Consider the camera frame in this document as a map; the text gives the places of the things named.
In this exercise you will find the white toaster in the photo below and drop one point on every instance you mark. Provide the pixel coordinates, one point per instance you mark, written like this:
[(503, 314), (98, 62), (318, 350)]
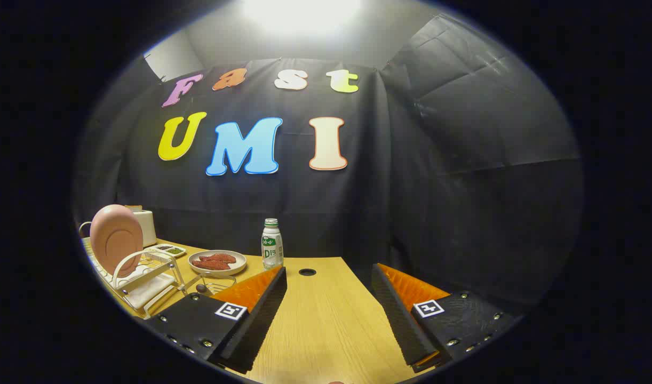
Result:
[(147, 226)]

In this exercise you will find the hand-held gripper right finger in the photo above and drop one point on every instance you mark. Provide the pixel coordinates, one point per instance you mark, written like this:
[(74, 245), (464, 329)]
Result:
[(398, 320)]

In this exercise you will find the white green-label drink bottle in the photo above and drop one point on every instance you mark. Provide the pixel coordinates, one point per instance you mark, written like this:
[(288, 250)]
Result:
[(272, 245)]

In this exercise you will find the red-brown meat piece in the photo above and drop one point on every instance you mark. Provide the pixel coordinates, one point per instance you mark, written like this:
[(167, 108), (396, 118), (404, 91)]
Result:
[(222, 258), (209, 264)]

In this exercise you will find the beige plate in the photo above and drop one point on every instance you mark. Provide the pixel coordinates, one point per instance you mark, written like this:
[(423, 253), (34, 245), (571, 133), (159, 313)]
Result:
[(239, 268)]

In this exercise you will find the white divided condiment dish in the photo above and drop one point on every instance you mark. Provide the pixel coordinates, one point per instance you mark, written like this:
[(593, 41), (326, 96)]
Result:
[(166, 250)]

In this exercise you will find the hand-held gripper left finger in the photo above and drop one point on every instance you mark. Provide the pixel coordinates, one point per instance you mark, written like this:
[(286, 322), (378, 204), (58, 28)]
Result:
[(262, 314)]

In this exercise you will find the pink plate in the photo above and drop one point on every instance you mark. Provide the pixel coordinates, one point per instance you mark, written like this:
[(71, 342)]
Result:
[(115, 237)]

